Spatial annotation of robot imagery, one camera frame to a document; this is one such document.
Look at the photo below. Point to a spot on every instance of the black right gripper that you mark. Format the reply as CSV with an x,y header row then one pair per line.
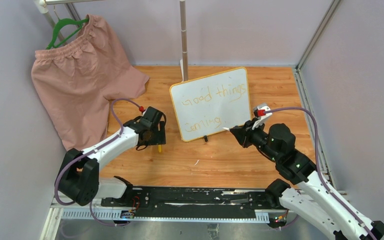
x,y
243,133

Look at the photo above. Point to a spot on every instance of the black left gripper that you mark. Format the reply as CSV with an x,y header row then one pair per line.
x,y
159,138

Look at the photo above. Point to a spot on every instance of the yellow framed whiteboard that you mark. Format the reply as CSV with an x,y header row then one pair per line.
x,y
207,105

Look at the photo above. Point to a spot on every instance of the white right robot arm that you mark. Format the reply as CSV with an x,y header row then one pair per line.
x,y
302,190

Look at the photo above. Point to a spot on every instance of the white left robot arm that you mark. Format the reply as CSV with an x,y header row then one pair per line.
x,y
79,175

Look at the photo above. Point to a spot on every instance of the pink cloth shorts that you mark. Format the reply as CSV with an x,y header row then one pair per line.
x,y
77,81

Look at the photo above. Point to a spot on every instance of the metal stand pole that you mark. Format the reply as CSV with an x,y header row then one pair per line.
x,y
184,46

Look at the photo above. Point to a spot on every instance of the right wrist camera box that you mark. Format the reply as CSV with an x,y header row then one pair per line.
x,y
261,114

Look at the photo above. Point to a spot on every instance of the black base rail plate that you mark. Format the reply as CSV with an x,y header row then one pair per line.
x,y
158,203

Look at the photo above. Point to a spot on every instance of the aluminium frame post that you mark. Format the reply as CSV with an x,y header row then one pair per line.
x,y
334,4

